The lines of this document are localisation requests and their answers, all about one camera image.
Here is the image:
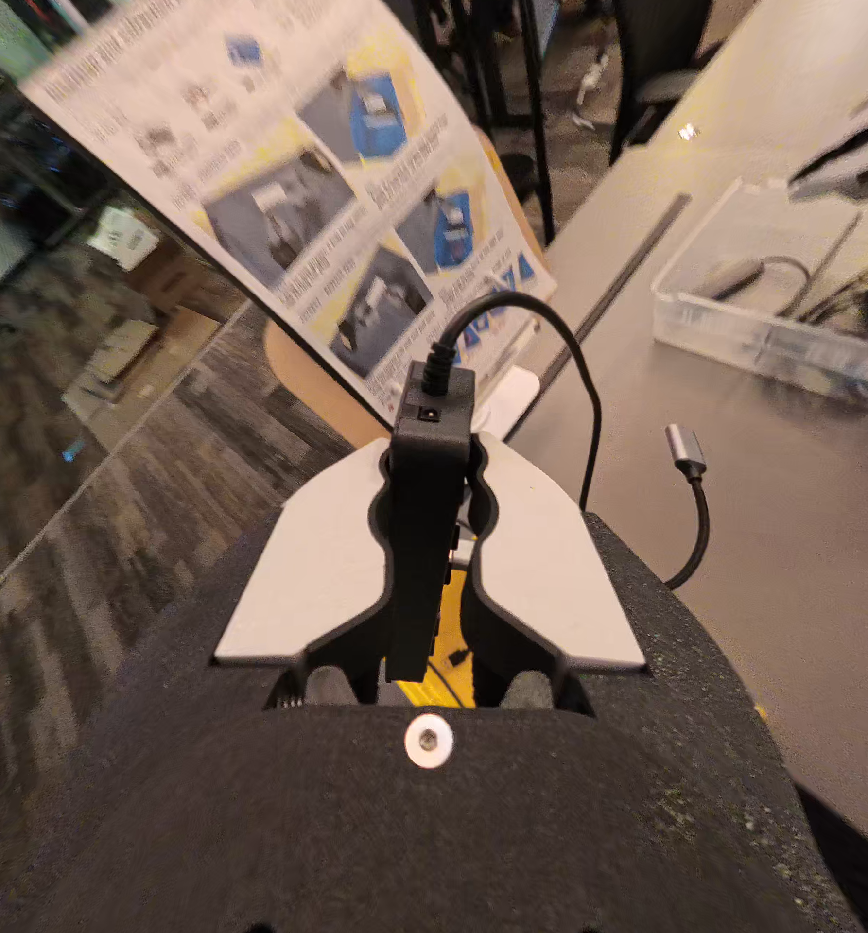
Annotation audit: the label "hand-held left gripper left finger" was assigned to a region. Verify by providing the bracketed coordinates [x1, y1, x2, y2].
[214, 437, 395, 668]

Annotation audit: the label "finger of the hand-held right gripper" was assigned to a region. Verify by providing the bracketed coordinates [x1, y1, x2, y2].
[787, 109, 868, 205]

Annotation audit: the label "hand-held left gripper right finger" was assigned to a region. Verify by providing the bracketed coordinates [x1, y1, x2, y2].
[467, 432, 648, 672]

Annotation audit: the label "yellow plastic bin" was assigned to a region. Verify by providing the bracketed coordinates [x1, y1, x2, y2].
[396, 569, 476, 709]

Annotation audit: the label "clear plastic bin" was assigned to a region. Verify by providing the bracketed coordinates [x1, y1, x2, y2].
[651, 178, 868, 414]

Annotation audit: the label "white stand base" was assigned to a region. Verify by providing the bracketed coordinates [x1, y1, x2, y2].
[470, 364, 542, 443]

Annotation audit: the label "instruction sheet on stand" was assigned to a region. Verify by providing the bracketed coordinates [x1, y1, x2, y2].
[262, 124, 553, 450]

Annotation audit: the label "black chair with grey seat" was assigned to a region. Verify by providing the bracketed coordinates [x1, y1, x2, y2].
[611, 0, 713, 166]

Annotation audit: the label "flattened cardboard sheets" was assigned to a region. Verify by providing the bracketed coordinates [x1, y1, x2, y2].
[61, 319, 164, 403]

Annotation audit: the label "brown cardboard box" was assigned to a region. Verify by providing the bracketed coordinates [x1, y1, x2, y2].
[134, 244, 220, 318]

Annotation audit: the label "white cardboard box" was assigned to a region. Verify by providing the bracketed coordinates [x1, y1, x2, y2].
[86, 206, 159, 272]

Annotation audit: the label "printed instruction sheet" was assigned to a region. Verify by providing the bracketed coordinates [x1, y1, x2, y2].
[18, 0, 559, 425]

